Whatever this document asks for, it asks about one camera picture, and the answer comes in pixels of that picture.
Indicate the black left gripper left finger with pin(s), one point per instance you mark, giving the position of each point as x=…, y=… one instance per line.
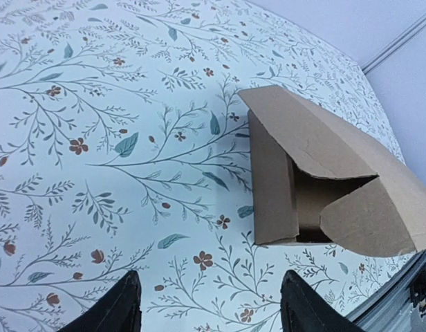
x=116, y=311

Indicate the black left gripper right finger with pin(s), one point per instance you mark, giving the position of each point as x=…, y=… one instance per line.
x=302, y=309

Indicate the brown cardboard box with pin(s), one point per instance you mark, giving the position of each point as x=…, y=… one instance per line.
x=318, y=179

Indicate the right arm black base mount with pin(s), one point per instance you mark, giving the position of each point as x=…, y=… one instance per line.
x=418, y=291

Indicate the right aluminium frame post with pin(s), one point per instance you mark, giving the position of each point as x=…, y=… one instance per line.
x=395, y=45

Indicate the floral patterned table mat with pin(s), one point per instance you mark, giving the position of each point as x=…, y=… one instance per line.
x=124, y=146

